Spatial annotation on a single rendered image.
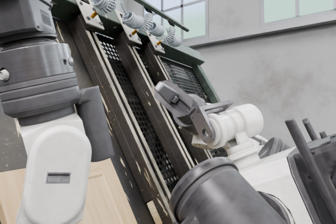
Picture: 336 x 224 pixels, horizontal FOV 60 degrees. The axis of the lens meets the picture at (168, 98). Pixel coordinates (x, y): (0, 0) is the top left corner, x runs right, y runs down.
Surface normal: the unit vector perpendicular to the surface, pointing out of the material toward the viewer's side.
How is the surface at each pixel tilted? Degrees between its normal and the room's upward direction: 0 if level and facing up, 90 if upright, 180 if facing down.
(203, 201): 65
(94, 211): 60
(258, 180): 46
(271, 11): 90
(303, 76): 90
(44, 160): 94
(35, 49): 95
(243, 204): 41
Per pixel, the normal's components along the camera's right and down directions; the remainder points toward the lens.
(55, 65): 0.79, -0.08
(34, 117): 0.00, 0.11
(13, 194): 0.76, -0.53
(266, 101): -0.61, -0.05
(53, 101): 0.58, -0.01
